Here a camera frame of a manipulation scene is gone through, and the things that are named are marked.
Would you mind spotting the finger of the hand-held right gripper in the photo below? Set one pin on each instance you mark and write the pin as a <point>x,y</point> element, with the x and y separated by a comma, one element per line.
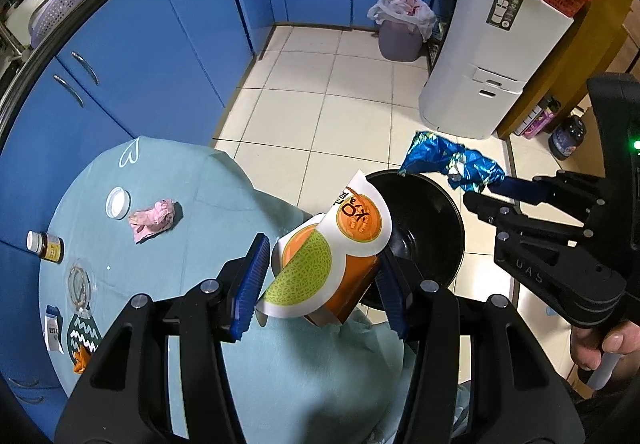
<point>500,214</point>
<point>525,189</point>

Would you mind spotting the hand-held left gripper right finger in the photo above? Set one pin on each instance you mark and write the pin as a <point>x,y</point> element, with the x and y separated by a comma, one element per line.
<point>390,296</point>

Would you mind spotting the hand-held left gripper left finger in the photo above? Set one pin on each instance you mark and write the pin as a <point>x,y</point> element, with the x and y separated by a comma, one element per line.
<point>250,284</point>

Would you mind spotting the orange melon print carton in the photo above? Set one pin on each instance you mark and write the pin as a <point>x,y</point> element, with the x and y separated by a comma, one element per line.
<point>320,264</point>

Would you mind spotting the black round trash bin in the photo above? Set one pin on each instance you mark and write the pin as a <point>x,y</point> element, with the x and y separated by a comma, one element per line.
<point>425,219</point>

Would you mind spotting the blue foil wrapper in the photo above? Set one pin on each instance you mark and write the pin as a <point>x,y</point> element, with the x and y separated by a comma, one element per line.
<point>432,154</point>

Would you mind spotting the white round lid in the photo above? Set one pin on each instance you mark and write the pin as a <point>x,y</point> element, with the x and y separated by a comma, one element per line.
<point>119,203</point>

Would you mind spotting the orange peel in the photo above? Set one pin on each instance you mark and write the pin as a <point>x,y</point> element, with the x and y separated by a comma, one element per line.
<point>80,361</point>

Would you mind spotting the person's right hand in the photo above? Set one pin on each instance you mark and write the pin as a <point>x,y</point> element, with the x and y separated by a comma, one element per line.
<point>587,349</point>

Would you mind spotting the dark jar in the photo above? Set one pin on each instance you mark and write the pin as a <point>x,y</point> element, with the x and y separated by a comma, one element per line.
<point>567,137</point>

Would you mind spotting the pink bottle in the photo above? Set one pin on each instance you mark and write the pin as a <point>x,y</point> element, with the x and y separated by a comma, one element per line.
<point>537,122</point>

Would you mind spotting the crumpled pink tissue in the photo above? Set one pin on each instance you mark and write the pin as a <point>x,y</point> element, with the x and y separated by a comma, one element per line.
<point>150,221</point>

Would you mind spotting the tall white appliance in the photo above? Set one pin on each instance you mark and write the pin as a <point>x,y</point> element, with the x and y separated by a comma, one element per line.
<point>480,54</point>

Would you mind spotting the clear plastic lid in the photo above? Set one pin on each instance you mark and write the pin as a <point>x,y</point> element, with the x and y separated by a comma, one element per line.
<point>81,286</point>

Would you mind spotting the black metal rack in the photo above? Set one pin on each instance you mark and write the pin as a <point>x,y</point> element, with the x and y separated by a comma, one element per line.
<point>440,24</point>

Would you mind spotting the grey bin with white bag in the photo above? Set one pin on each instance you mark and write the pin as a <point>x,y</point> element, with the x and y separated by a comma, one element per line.
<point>397,34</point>

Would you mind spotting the small white packet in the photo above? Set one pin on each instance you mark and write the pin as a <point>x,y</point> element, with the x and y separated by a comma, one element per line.
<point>54,329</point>

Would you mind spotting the brown medicine bottle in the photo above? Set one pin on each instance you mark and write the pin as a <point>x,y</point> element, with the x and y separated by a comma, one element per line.
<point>47,246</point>

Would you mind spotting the blue kitchen cabinets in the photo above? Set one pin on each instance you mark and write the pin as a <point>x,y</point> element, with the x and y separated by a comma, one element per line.
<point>165,39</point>

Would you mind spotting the purple plastic basket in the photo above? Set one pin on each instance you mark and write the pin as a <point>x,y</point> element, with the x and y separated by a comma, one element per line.
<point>55,12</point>

